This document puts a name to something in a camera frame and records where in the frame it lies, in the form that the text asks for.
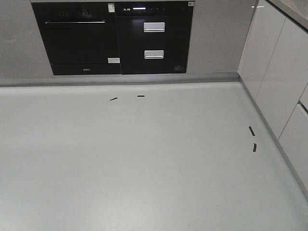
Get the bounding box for black built-in sterilizer cabinet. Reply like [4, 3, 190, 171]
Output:
[115, 0, 195, 75]

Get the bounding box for black built-in oven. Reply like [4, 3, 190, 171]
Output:
[31, 2, 121, 76]

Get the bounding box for white glossy cabinet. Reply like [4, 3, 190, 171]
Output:
[238, 0, 308, 194]

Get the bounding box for lower silver drawer handle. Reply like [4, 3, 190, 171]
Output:
[144, 50, 165, 59]

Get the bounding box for silver drawer handle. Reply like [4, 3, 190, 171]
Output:
[144, 50, 165, 59]
[143, 22, 165, 33]

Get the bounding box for upper silver drawer handle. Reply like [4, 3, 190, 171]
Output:
[143, 22, 165, 33]

